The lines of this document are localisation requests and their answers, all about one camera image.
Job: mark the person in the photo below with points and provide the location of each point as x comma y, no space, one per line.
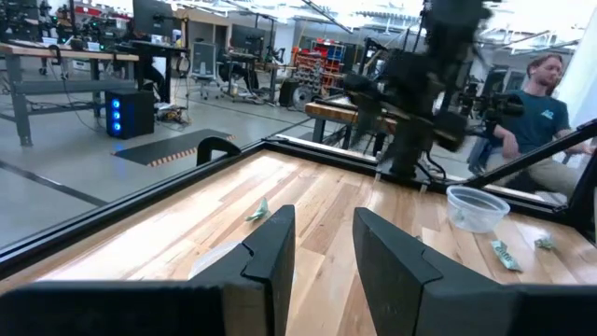
536,126

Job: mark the black background robot arm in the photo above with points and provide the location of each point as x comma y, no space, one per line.
503,106

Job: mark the grey office chair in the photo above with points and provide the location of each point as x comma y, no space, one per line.
204,63

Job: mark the clear plastic container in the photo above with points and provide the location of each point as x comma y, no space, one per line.
476,212

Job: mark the black table frame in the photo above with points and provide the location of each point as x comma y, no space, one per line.
140,200

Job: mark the wooden workbench with grey legs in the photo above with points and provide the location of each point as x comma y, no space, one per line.
70,53

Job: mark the small crumpled green wrapper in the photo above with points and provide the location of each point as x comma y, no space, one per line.
545,242

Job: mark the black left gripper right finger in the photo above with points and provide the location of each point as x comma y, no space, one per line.
396,280

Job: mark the black diagonal frame strut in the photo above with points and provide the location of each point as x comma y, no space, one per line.
531,156

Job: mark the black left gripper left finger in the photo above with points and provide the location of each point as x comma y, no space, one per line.
266,261

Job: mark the black floor mat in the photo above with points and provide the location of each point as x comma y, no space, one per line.
172,147

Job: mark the flat green printed wrapper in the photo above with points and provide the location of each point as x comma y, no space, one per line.
505,256

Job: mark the wooden workbench with black legs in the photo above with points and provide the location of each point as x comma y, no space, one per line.
333,112

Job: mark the computer tower with blue lights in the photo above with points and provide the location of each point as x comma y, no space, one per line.
128,114

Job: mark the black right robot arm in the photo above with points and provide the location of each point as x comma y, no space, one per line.
454,28

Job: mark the large black monitor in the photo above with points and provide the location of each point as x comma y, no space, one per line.
153,18

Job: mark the red parts bin shelf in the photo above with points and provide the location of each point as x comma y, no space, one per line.
319,65

